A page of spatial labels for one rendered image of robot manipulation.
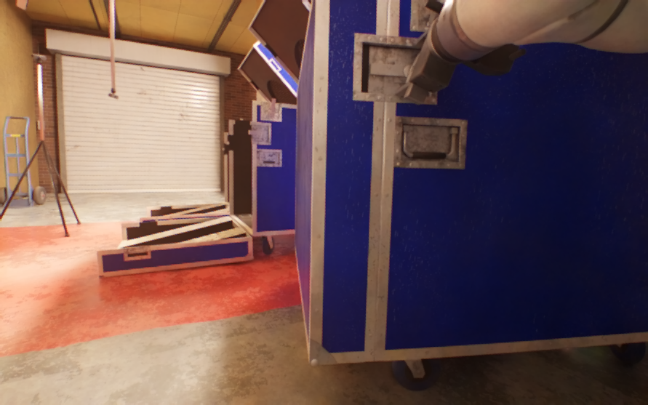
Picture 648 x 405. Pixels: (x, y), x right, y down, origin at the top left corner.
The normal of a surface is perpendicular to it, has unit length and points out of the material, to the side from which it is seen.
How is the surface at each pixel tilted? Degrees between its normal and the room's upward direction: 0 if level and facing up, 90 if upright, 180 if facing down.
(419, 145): 90
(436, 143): 90
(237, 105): 90
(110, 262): 90
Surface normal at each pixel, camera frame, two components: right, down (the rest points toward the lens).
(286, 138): 0.42, 0.11
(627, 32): -0.21, 0.91
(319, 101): 0.12, 0.11
